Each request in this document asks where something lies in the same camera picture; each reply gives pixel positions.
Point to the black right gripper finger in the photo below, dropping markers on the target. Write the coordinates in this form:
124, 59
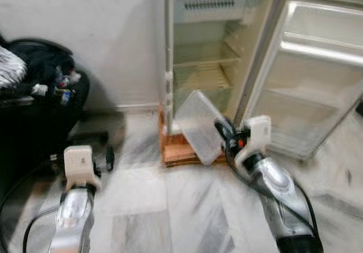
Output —
222, 129

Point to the clear plastic food container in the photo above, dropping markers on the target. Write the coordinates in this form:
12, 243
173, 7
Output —
198, 125

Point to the grey fridge door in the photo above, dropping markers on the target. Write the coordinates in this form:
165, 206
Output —
306, 94

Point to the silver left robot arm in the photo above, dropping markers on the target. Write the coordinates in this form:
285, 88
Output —
72, 222

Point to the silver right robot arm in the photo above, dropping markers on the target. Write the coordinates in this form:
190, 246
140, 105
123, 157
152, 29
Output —
281, 196

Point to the grey small fridge cabinet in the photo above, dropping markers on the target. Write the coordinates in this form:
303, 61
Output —
204, 37

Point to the black bag with gear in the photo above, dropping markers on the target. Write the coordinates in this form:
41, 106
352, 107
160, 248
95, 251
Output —
39, 117

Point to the wooden pallet stand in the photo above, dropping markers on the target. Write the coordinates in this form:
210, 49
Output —
178, 151

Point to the white fluffy cloth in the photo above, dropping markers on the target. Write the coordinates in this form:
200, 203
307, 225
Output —
10, 66

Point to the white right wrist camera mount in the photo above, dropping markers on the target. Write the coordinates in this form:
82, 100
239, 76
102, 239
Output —
258, 134

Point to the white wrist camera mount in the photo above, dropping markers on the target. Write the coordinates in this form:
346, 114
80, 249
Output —
258, 134
81, 165

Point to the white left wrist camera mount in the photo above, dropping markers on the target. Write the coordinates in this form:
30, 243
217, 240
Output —
81, 165

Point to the white door shelf rail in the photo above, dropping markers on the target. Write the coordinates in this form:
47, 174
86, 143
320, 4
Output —
317, 50

